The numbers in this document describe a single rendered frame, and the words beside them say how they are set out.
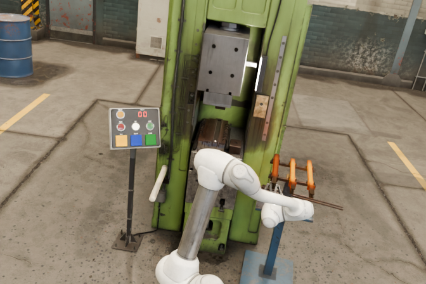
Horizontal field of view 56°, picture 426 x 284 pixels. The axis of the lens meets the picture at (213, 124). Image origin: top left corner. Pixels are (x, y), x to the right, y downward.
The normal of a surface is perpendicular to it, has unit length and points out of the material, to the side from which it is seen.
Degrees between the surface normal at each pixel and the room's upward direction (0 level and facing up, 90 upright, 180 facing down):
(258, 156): 90
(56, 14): 90
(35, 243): 0
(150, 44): 90
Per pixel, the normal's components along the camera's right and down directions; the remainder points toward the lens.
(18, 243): 0.13, -0.91
